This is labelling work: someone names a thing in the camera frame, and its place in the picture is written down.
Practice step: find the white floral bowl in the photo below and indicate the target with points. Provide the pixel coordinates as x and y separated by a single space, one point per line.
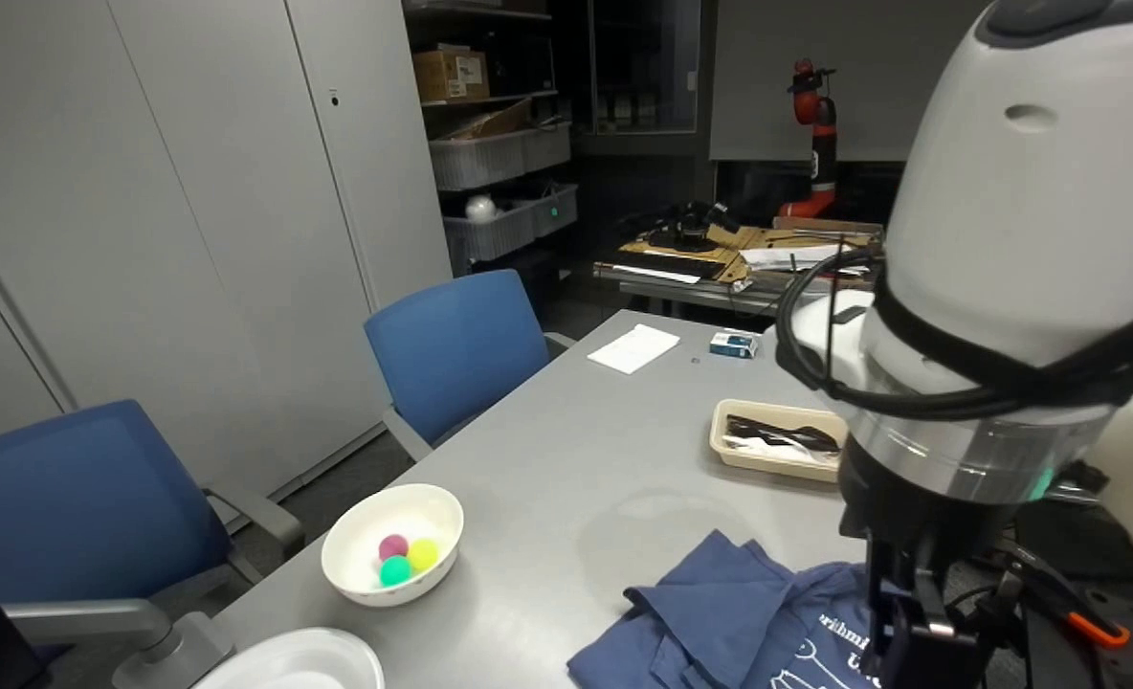
360 540

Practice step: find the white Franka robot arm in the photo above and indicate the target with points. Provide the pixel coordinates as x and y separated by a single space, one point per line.
1037 232

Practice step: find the grey side table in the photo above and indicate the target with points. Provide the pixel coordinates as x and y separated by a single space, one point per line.
684 285

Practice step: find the pink ball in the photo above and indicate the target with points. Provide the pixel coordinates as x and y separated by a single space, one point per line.
392 546

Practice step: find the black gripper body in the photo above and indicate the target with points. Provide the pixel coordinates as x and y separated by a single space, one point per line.
930 614

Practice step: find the blue office chair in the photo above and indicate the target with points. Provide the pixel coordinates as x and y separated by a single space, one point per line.
452 345
69 512

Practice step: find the white round object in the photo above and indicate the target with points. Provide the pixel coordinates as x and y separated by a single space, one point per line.
478 208

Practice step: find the blue printed T-shirt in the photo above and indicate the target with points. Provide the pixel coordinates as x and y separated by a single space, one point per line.
722 618

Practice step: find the black plastic cutlery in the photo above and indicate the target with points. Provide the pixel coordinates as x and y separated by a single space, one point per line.
783 431

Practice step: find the white plate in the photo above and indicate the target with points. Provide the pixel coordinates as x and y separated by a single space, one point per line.
301 658

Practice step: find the red and black device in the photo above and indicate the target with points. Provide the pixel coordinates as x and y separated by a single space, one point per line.
815 115

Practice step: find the small blue box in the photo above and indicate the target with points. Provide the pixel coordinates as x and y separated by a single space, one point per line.
728 345

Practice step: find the cardboard box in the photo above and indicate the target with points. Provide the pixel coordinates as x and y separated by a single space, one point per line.
450 73

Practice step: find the black tripod with orange clamp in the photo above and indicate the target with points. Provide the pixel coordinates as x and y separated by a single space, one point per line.
1077 614

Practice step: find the beige plastic tray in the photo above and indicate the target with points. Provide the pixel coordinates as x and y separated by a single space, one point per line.
722 453

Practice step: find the stack of white papers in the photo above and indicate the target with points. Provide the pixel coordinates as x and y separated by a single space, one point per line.
791 255

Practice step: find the grey storage bin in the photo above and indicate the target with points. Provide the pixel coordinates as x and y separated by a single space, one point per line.
514 222
496 154

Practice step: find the green ball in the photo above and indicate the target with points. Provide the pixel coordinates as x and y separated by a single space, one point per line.
397 572

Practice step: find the white paper sheet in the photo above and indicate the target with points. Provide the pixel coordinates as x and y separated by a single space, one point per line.
633 345

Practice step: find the yellow ball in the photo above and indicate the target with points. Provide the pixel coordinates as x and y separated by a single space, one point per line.
426 551

